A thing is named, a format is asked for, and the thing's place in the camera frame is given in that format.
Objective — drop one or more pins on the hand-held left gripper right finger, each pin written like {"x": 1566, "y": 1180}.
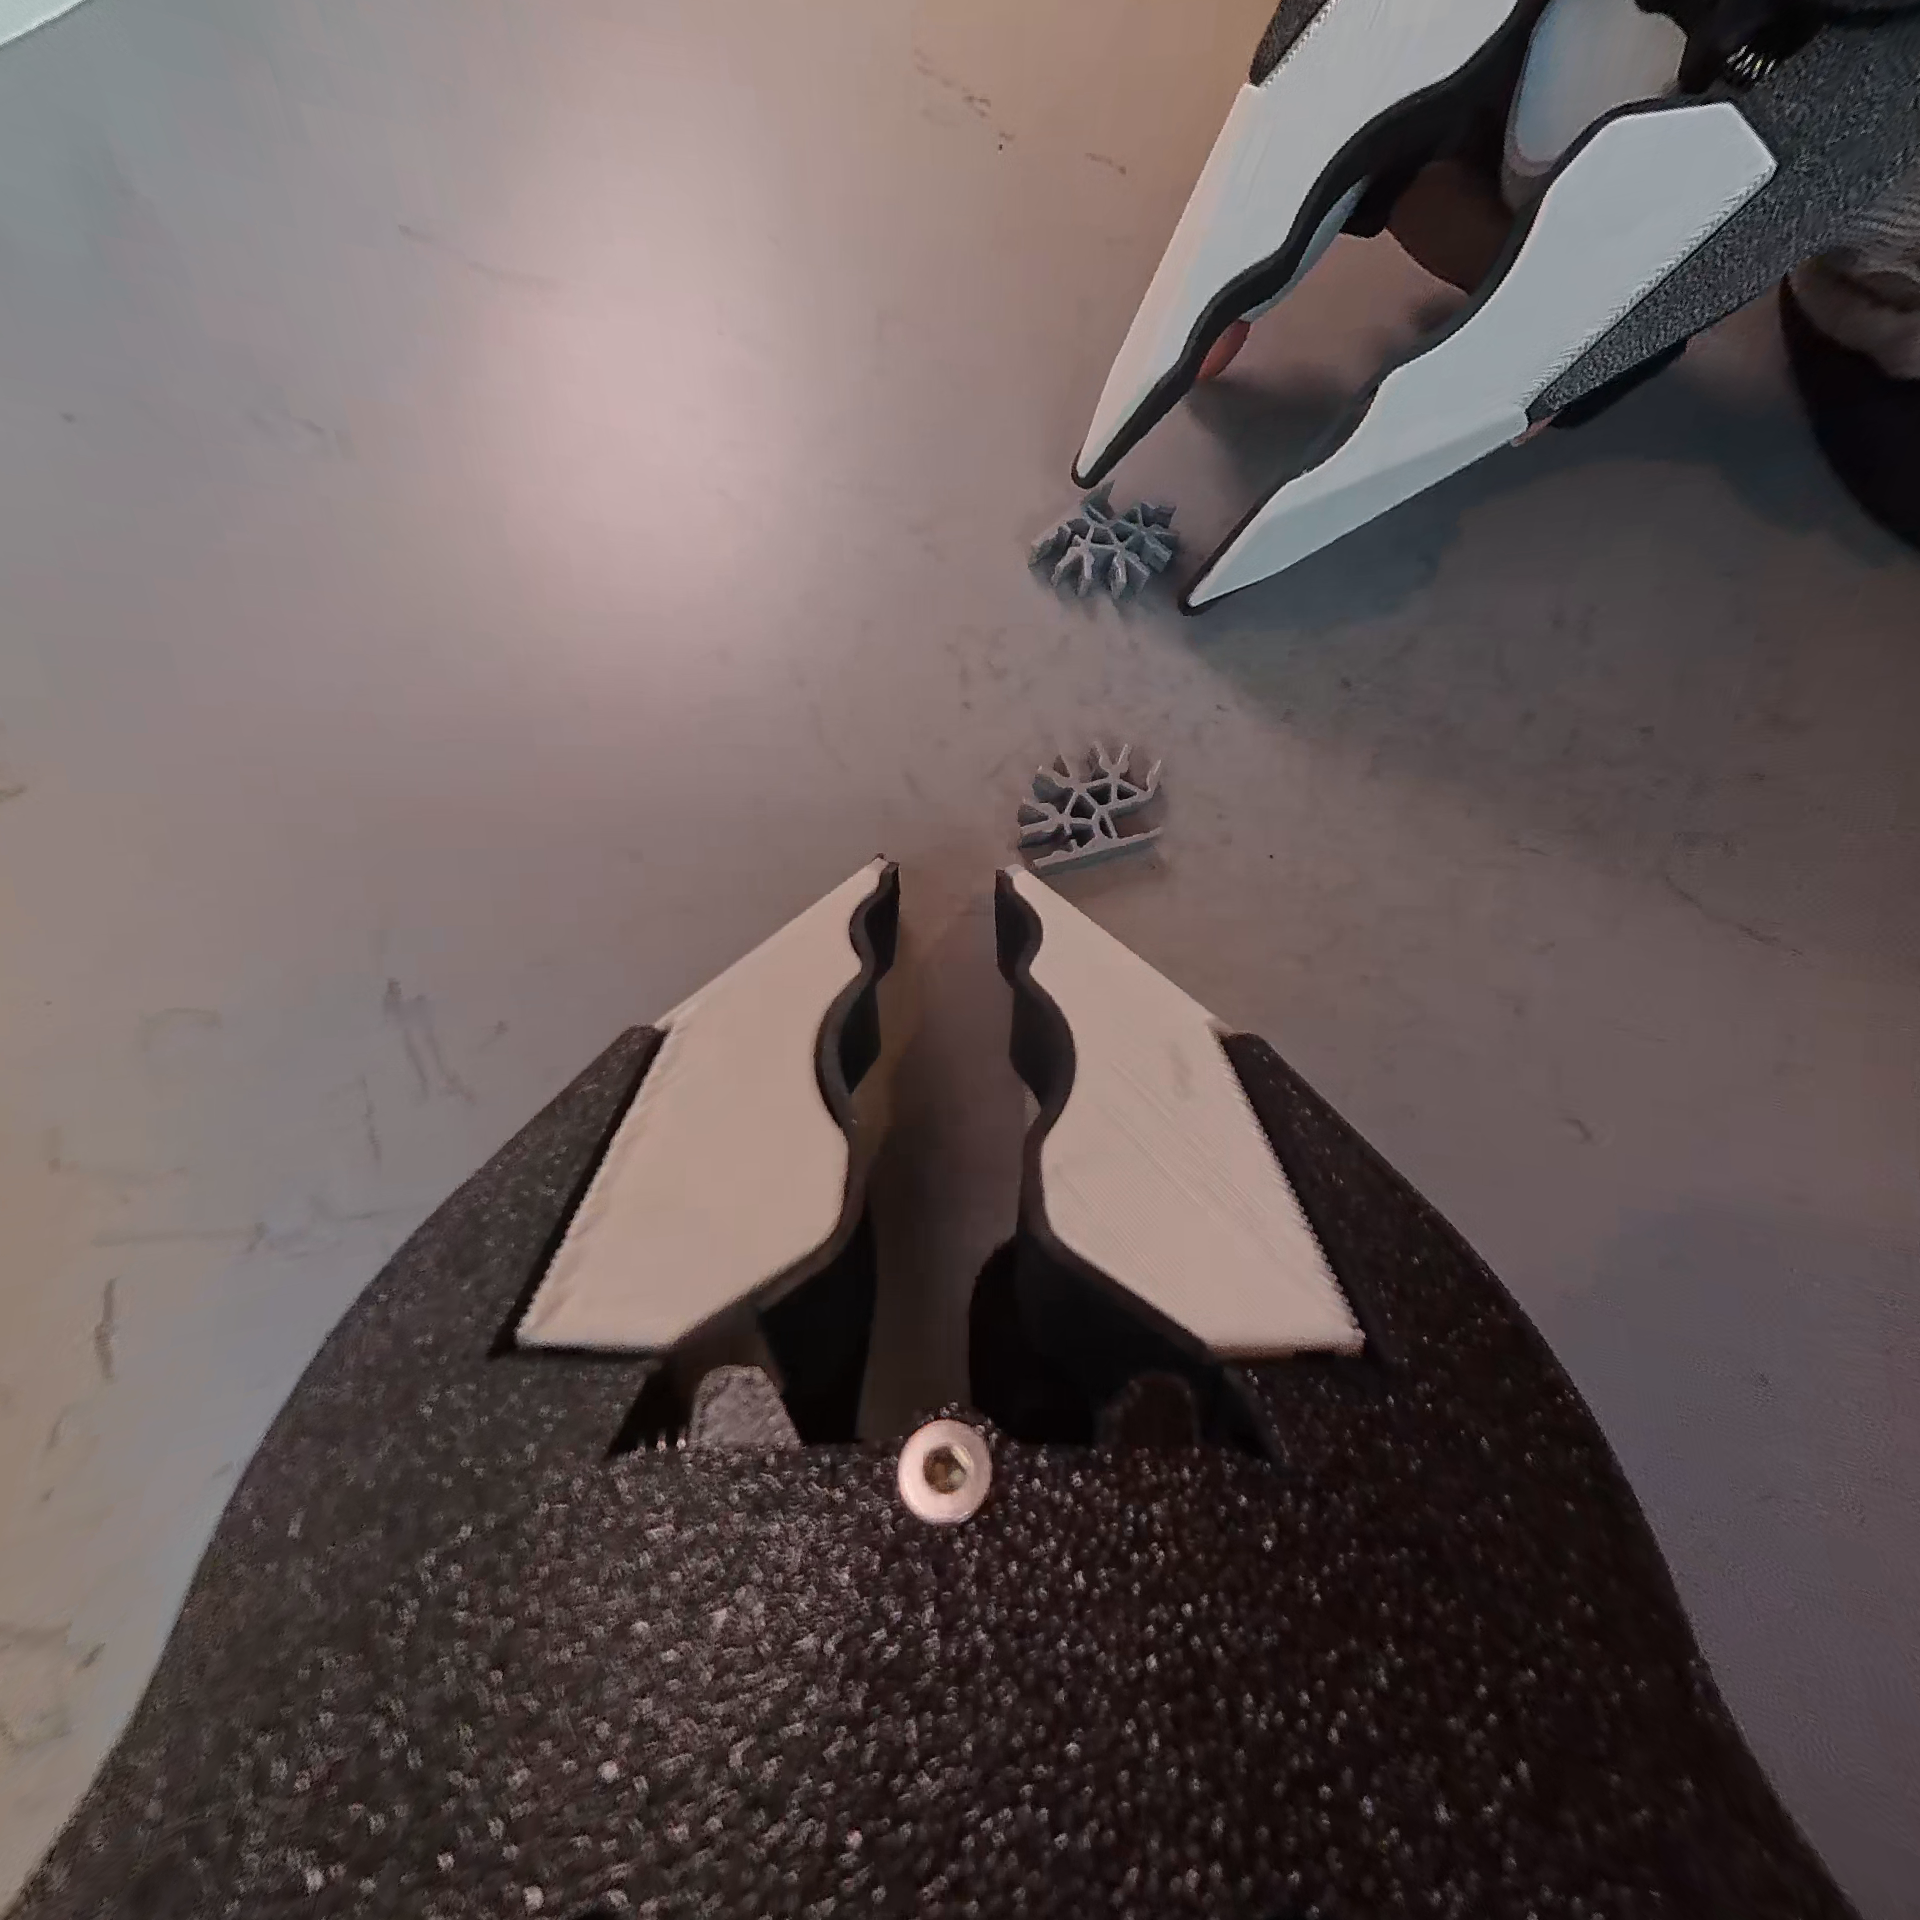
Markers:
{"x": 1185, "y": 1185}

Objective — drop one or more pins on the grey half-round connector piece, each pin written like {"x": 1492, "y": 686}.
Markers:
{"x": 1092, "y": 821}

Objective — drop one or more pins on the grey desk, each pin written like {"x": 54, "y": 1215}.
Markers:
{"x": 451, "y": 598}

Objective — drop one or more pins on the person's right hand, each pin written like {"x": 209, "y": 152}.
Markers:
{"x": 1447, "y": 225}

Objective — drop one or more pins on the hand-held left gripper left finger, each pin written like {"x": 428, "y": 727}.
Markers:
{"x": 705, "y": 1169}

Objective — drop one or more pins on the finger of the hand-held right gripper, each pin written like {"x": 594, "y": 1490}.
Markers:
{"x": 1590, "y": 255}
{"x": 1260, "y": 179}

